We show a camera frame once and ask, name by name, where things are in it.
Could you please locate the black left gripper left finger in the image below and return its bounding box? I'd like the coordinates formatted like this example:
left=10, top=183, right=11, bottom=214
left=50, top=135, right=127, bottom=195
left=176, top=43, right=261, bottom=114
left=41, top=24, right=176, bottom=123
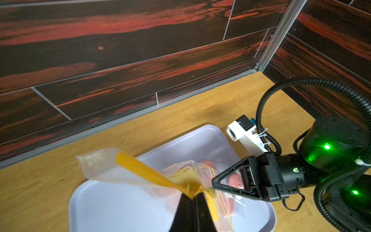
left=169, top=194, right=196, bottom=232

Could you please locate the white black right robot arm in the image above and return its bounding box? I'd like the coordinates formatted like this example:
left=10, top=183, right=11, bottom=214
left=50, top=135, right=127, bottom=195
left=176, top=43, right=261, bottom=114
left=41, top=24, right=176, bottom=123
left=212, top=116, right=371, bottom=232

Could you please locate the lavender plastic tray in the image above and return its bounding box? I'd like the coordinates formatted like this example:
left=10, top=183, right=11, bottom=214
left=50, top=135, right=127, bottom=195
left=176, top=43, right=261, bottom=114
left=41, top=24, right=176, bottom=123
left=69, top=125, right=277, bottom=232

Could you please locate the ziploc bag with pink cookies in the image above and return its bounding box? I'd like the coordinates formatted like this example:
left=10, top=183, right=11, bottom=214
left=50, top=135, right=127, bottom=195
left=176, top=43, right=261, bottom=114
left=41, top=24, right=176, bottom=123
left=77, top=148, right=234, bottom=232

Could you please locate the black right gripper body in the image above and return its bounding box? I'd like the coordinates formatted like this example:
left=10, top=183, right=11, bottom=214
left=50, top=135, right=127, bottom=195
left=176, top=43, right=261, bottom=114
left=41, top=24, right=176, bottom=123
left=257, top=152, right=319, bottom=202

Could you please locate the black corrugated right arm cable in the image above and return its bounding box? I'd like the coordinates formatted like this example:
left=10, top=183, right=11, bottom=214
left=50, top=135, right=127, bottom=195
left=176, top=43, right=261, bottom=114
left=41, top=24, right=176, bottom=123
left=255, top=76, right=371, bottom=232

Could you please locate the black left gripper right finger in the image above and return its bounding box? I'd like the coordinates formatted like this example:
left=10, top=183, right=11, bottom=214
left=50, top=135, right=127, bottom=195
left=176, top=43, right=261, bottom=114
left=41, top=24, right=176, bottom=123
left=192, top=193, right=217, bottom=232

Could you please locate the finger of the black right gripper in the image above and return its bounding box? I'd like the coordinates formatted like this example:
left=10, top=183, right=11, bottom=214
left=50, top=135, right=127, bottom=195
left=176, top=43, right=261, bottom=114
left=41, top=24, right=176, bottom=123
left=212, top=156, right=262, bottom=200

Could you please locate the pink wrapped cookie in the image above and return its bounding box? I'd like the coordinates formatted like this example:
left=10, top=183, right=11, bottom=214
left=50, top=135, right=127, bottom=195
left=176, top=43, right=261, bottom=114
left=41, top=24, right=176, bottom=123
left=228, top=173, right=245, bottom=190

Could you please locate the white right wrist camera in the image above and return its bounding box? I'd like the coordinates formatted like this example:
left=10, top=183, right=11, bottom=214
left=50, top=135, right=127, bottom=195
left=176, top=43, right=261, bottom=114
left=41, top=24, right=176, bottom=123
left=226, top=115, right=270, bottom=156

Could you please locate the aluminium corner profile right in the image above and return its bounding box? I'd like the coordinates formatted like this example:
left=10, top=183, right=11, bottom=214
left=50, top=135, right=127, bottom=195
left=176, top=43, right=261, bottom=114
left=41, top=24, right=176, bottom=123
left=255, top=0, right=307, bottom=72

